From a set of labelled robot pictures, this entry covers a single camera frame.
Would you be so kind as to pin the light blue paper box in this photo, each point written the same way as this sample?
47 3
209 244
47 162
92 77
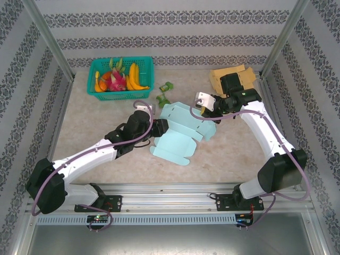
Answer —
175 143

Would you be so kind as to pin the yellow paper box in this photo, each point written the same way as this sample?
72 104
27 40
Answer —
228 71

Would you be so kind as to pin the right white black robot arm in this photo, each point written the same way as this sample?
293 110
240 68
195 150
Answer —
265 132

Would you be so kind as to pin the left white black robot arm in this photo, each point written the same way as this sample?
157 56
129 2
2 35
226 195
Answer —
87 154

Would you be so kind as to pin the green candy packet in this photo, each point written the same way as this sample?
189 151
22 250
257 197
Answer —
166 86
162 100

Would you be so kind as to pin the teal plastic basket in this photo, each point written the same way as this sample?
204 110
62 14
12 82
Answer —
119 96

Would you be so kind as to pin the yellow banana bunch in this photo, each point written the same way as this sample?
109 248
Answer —
134 77

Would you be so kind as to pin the pink dragon fruit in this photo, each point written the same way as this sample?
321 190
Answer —
115 81

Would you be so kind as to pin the single curved yellow banana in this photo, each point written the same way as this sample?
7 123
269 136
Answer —
99 87

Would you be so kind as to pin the round orange fruit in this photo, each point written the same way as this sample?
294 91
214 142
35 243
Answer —
105 76

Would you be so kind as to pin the right small circuit board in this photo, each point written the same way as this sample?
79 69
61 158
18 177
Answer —
244 219

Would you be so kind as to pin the small circuit board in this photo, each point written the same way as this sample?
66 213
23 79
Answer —
244 219
98 218

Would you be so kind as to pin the left small circuit board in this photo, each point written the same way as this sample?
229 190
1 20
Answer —
98 218

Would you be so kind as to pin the grey metal panel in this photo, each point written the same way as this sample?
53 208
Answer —
170 239

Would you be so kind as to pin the right aluminium side rail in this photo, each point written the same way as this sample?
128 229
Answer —
271 106

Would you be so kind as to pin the aluminium side rail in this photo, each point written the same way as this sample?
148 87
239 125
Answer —
271 106
57 135

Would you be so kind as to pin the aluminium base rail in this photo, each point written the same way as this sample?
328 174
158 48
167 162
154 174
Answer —
170 197

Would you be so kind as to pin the left aluminium side rail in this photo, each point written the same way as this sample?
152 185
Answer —
57 135

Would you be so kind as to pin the right aluminium frame post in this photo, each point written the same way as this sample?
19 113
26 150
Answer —
285 37

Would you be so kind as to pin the aluminium frame post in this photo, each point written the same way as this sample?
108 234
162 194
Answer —
285 37
47 40

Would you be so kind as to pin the left aluminium frame post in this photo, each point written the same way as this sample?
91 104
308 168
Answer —
47 40

